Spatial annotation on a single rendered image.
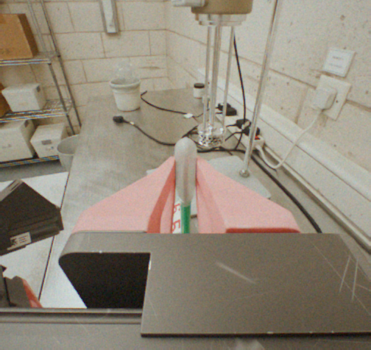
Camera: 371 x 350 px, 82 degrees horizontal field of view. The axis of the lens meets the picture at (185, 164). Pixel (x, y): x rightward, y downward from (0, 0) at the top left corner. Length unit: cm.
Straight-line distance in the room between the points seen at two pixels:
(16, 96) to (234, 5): 215
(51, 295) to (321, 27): 80
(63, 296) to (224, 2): 54
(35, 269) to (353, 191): 66
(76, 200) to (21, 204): 41
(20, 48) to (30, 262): 186
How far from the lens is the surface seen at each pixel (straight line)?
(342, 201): 61
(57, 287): 49
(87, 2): 245
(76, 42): 248
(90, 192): 63
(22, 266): 55
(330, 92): 62
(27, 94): 234
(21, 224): 23
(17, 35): 220
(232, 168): 65
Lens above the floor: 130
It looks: 36 degrees down
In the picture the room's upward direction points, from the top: straight up
